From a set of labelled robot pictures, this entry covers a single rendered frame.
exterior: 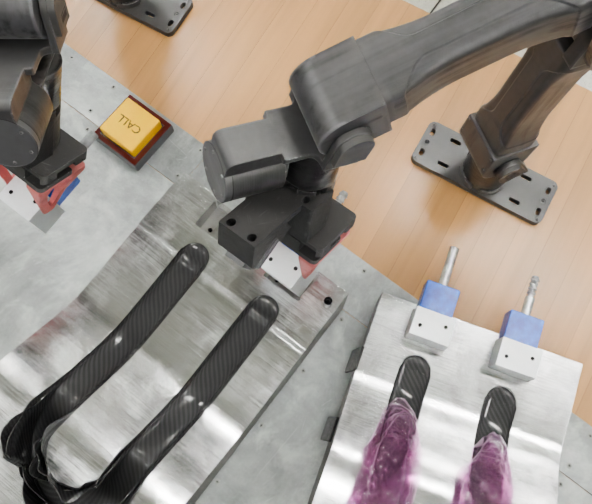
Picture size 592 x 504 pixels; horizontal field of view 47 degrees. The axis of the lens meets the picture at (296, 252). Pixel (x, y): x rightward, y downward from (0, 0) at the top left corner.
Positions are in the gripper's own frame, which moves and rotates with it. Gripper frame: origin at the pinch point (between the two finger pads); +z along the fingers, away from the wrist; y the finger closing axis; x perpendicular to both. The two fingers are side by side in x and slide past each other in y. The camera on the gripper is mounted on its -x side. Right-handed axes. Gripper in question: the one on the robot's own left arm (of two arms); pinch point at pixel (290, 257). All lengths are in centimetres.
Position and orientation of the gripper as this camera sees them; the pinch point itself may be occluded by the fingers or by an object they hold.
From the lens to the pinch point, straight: 77.5
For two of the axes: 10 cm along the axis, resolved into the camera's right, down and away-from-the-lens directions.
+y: 7.8, 5.6, -2.9
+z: -1.3, 5.9, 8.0
